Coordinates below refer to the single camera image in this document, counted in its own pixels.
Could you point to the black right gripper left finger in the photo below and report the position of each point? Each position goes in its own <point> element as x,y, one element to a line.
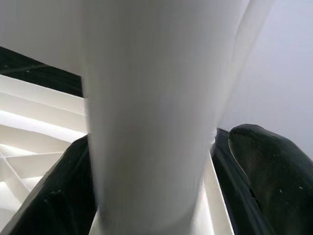
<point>53,195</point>

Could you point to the white plastic children table top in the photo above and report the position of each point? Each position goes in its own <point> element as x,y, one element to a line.
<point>36,115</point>

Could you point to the white plastic table leg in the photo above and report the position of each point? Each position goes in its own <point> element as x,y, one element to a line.
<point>146,122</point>

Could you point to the black table cloth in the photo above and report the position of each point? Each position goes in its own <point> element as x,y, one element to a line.
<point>36,71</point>

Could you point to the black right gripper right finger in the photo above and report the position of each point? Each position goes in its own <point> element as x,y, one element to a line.
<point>281,176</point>

